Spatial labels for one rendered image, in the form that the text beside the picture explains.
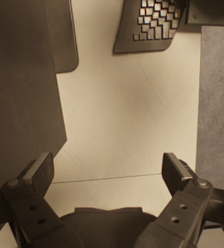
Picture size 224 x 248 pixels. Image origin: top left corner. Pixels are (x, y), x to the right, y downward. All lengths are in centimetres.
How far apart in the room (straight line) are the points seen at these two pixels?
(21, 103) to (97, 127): 35
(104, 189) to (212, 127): 109
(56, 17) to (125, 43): 19
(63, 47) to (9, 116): 35
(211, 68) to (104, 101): 104
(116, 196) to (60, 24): 56
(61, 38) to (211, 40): 111
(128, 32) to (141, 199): 53
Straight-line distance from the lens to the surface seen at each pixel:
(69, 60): 53
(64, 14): 55
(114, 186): 65
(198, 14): 55
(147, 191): 68
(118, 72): 53
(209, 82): 147
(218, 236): 191
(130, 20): 53
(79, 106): 55
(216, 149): 165
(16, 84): 24
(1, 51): 23
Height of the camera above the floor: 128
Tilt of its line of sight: 73 degrees down
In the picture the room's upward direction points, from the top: 176 degrees clockwise
